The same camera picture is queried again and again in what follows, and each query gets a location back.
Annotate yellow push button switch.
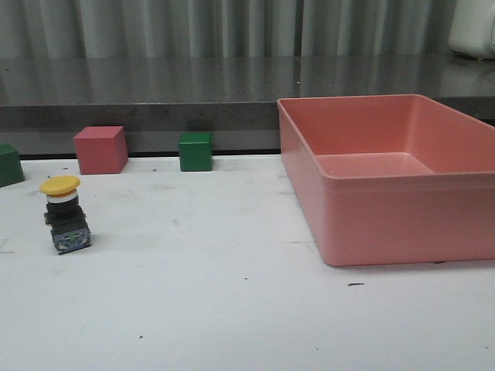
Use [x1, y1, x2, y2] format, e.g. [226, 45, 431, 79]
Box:
[39, 175, 91, 255]

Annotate green cube block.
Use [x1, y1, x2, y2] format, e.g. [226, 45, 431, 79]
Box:
[179, 132, 213, 172]
[0, 143, 25, 187]

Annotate pink plastic bin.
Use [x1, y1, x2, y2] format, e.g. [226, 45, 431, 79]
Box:
[278, 94, 494, 266]

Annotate pink cube block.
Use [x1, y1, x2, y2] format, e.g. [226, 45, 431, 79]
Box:
[73, 126, 128, 175]

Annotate grey stone counter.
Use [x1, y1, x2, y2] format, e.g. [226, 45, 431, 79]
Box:
[1, 54, 494, 158]

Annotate green cube block at left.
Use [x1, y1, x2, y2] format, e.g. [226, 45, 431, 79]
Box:
[0, 143, 25, 187]

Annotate grey curtain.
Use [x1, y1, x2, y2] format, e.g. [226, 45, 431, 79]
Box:
[1, 1, 456, 59]

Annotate white appliance in background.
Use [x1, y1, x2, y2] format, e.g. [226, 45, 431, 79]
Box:
[448, 0, 494, 60]

